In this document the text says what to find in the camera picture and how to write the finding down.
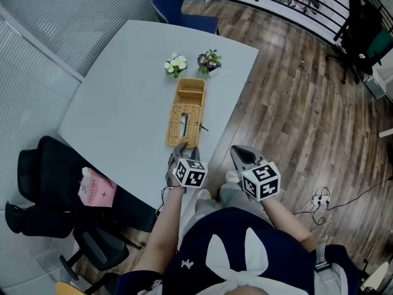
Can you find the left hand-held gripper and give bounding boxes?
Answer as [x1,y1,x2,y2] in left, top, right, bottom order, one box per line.
[165,142,209,194]

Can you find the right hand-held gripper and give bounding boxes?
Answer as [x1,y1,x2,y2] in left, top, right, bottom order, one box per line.
[230,144,282,203]

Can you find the woven wicker box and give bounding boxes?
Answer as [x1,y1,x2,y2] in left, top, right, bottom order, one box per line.
[166,77,210,149]

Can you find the person's left forearm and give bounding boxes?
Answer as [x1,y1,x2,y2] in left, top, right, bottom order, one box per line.
[131,185,188,277]

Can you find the person's right forearm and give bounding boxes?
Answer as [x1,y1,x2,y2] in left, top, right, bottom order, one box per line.
[261,192,317,253]

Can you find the white storage box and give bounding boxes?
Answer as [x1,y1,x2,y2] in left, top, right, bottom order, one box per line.
[363,62,393,100]

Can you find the person's right white shoe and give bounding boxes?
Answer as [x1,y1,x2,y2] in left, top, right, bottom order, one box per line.
[224,170,241,184]

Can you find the person's grey trousers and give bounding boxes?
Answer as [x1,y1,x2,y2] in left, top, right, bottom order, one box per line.
[177,181,274,253]

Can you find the white flower potted plant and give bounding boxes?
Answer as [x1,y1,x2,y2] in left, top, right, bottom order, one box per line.
[163,52,189,79]

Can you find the purple flower potted plant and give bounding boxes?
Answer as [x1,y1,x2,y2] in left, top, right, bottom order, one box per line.
[196,49,223,78]

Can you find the pink paper bag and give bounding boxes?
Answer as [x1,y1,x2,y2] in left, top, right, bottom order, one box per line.
[80,166,118,208]

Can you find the person's navy top white bow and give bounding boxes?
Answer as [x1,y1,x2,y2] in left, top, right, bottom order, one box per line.
[115,206,360,295]

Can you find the blue chair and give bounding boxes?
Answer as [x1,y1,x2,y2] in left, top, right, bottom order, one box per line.
[152,0,221,36]

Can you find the black office chair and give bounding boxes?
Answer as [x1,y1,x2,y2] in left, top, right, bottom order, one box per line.
[4,135,161,290]

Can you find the black metal railing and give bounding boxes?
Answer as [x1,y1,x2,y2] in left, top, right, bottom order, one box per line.
[210,0,393,46]

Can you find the black chair with green cloth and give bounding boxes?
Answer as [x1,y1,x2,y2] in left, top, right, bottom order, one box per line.
[324,0,393,86]

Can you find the yellow round stool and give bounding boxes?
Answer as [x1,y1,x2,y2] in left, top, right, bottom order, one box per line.
[55,281,88,295]

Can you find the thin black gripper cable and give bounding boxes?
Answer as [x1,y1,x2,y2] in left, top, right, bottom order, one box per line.
[155,185,185,218]

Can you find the black floor cable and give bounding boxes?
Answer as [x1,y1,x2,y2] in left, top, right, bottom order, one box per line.
[313,175,393,227]

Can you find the grey shoulder bag strap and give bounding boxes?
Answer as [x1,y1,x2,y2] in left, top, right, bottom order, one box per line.
[312,240,348,295]

